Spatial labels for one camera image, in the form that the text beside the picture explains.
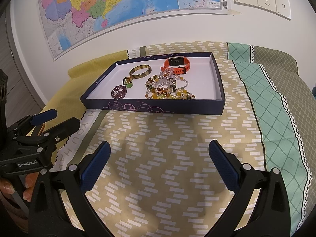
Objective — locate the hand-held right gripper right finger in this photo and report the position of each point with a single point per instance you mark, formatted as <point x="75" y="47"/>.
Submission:
<point x="223" y="167"/>

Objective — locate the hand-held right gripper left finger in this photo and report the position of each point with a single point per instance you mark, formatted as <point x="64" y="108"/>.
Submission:
<point x="96" y="167"/>

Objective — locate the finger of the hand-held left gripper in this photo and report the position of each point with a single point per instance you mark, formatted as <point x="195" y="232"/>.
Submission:
<point x="64" y="128"/>
<point x="44" y="117"/>

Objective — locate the small green amber pendant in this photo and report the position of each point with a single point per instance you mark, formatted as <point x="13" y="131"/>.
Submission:
<point x="128" y="85"/>

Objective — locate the navy cardboard box tray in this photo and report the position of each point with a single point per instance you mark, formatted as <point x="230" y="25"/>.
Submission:
<point x="202" y="84"/>

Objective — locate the tortoiseshell bangle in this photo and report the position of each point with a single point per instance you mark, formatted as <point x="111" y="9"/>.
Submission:
<point x="142" y="75"/>

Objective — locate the orange smart watch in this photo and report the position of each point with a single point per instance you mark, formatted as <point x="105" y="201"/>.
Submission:
<point x="187" y="65"/>

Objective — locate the person's left hand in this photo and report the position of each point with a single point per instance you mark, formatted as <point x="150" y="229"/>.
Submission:
<point x="30" y="180"/>

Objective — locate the grey door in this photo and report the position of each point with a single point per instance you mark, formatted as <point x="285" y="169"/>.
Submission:
<point x="22" y="79"/>

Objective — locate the patterned bed sheet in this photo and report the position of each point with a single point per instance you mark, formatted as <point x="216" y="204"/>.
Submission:
<point x="160" y="153"/>

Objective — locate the masking tape piece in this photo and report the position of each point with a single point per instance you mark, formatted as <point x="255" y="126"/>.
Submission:
<point x="234" y="11"/>

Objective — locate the colourful wall map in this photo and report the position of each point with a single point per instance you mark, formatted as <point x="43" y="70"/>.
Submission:
<point x="123" y="5"/>

